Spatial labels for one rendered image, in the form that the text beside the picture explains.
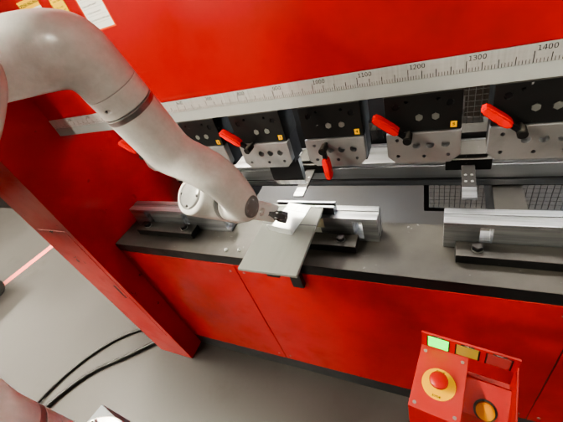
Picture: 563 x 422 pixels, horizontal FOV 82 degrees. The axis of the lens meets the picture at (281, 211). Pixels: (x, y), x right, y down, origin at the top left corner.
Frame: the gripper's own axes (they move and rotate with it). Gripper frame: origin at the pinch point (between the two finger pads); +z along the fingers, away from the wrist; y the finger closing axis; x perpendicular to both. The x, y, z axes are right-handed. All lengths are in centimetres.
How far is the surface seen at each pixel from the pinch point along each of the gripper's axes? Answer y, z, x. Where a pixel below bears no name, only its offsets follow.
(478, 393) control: -56, 17, 30
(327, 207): -9.1, 14.0, -6.1
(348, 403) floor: -12, 76, 76
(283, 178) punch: 3.0, 4.5, -11.4
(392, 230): -25.9, 28.0, -3.7
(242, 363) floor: 47, 71, 83
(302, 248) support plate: -9.8, 2.7, 7.2
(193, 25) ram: 10, -33, -37
